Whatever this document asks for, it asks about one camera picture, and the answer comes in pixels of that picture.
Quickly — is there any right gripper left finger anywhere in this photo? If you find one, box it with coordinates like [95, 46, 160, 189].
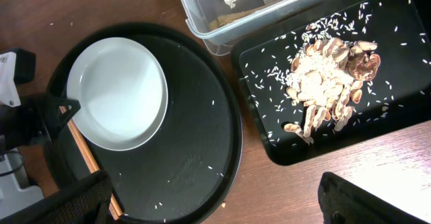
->
[1, 170, 113, 224]

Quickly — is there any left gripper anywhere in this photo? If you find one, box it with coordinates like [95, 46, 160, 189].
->
[1, 48, 81, 153]

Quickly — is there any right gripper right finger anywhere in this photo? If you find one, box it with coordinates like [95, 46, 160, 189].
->
[318, 172, 426, 224]

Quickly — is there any wooden chopstick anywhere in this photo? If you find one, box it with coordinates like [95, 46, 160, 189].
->
[67, 120, 123, 220]

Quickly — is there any grey plate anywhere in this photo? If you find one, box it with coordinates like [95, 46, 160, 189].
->
[67, 37, 168, 151]

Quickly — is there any food scraps pile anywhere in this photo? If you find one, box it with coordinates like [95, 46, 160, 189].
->
[283, 38, 381, 144]

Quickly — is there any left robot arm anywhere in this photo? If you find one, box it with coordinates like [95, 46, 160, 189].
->
[1, 48, 80, 219]

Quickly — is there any black rectangular tray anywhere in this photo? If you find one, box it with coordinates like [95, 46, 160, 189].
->
[232, 0, 430, 165]

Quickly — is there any clear plastic bin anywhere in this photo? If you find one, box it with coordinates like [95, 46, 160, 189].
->
[181, 0, 324, 56]

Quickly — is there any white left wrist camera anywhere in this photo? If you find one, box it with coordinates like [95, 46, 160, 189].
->
[0, 52, 21, 108]

